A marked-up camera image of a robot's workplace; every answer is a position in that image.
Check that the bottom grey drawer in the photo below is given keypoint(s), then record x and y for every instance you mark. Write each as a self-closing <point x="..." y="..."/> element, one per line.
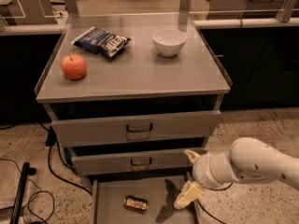
<point x="161" y="193"/>

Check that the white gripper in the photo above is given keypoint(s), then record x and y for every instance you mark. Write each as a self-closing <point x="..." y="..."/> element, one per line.
<point x="200" y="171"/>

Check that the orange soda can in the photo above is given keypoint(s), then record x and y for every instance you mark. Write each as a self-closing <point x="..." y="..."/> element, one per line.
<point x="136" y="204"/>

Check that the grey drawer cabinet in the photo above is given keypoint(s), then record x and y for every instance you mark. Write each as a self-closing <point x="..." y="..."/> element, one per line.
<point x="137" y="81"/>

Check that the middle grey drawer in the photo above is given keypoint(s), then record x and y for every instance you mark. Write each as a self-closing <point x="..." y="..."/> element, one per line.
<point x="131" y="162"/>

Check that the blue chip bag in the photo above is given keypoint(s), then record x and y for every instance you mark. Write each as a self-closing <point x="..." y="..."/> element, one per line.
<point x="101" y="42"/>

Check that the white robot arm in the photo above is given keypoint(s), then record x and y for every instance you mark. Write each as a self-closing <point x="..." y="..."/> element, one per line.
<point x="247" y="161"/>

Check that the grey drawer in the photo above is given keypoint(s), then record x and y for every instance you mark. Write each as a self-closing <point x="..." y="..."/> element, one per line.
<point x="131" y="162"/>
<point x="130" y="129"/>
<point x="161" y="193"/>

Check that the red apple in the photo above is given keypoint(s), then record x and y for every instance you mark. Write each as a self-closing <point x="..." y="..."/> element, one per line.
<point x="74" y="66"/>

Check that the white bowl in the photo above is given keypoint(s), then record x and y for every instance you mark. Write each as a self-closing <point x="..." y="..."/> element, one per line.
<point x="169" y="42"/>

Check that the top grey drawer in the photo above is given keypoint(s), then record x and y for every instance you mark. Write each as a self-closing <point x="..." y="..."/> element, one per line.
<point x="130" y="129"/>

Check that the black pole on floor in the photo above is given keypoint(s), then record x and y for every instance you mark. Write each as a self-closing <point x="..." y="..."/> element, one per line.
<point x="16" y="210"/>

